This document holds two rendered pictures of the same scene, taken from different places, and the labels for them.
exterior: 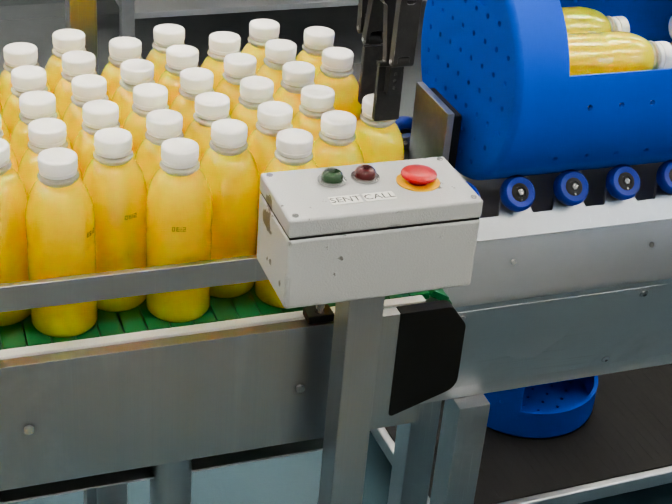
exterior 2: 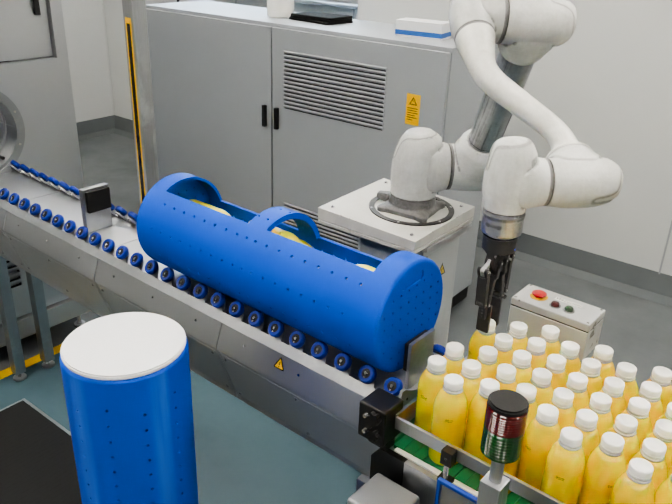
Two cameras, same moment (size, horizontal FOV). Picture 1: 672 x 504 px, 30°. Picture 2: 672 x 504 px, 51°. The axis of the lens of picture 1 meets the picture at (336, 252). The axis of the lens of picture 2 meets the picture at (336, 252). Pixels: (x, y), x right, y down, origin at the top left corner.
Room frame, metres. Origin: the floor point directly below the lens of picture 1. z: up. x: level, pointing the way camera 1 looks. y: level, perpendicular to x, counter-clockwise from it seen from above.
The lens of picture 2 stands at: (2.31, 1.02, 1.91)
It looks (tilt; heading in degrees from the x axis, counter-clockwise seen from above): 25 degrees down; 241
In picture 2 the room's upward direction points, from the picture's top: 2 degrees clockwise
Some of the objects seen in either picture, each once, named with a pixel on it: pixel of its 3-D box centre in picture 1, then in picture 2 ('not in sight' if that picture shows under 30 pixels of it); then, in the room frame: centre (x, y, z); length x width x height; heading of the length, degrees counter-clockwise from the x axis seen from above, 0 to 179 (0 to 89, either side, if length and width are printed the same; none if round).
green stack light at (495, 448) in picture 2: not in sight; (502, 438); (1.64, 0.38, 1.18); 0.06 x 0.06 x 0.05
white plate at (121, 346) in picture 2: not in sight; (124, 343); (2.06, -0.40, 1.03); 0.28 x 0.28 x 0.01
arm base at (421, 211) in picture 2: not in sight; (407, 199); (1.01, -0.83, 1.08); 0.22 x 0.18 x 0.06; 121
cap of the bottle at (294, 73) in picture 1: (298, 72); (488, 353); (1.39, 0.06, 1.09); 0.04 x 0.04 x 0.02
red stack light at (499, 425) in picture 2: not in sight; (506, 415); (1.64, 0.38, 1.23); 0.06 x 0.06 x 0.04
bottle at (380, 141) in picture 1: (371, 183); (481, 360); (1.31, -0.03, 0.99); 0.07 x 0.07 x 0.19
